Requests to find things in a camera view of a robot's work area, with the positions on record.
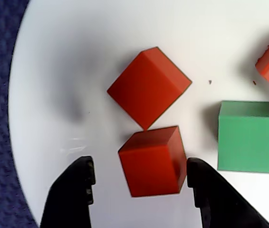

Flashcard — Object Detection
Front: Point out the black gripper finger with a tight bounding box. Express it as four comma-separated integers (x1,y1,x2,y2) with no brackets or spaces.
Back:
40,155,96,228
186,157,269,228

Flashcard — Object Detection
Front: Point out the green cube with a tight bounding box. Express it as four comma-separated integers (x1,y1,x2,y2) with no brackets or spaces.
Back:
217,100,269,174

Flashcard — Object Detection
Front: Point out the white round plate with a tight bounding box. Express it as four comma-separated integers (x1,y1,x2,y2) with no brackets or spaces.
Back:
8,0,269,228

